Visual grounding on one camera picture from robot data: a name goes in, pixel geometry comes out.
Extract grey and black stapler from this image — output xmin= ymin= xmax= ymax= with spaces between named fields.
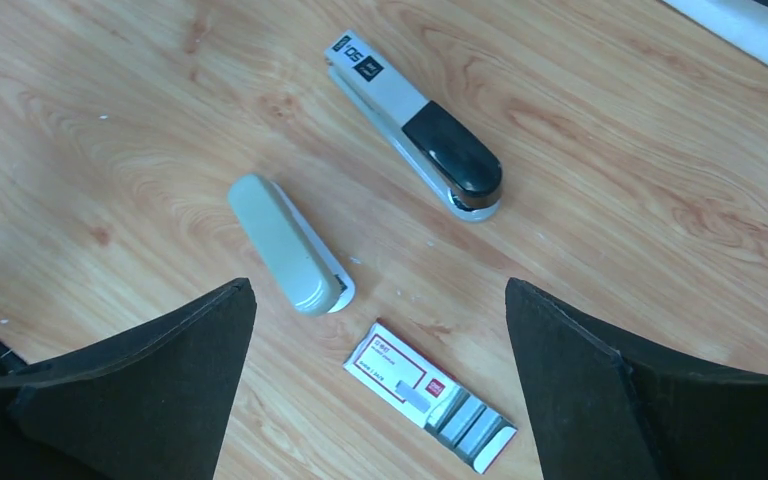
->
xmin=324 ymin=30 xmax=503 ymax=223

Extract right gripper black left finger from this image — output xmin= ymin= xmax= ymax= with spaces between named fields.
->
xmin=0 ymin=278 xmax=257 ymax=479

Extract red white staple box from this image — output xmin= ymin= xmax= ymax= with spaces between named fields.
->
xmin=343 ymin=321 xmax=518 ymax=475

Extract small grey-green stapler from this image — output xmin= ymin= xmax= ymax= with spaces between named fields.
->
xmin=227 ymin=173 xmax=356 ymax=316

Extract white rail at table edge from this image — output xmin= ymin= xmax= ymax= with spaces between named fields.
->
xmin=665 ymin=0 xmax=768 ymax=66

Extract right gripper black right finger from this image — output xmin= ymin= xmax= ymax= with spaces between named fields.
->
xmin=505 ymin=278 xmax=768 ymax=479

